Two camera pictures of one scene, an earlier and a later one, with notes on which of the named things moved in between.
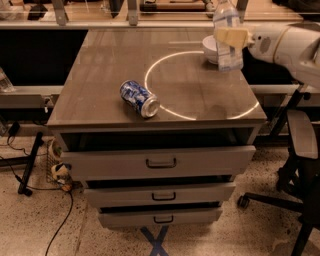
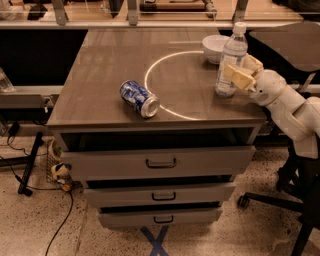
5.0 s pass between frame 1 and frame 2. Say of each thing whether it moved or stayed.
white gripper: moved
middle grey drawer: stayed
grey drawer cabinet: stayed
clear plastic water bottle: moved
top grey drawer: stayed
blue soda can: stayed
